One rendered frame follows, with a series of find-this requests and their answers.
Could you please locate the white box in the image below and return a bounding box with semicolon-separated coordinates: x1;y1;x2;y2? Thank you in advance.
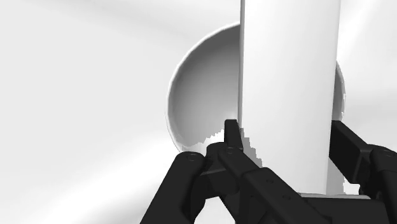
237;0;342;195

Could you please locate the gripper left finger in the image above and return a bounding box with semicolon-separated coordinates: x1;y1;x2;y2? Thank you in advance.
140;118;333;224

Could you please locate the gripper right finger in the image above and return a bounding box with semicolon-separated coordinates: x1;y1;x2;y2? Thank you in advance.
328;120;397;224

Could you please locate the white bowl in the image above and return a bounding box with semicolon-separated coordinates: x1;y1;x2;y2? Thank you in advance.
165;23;346;196

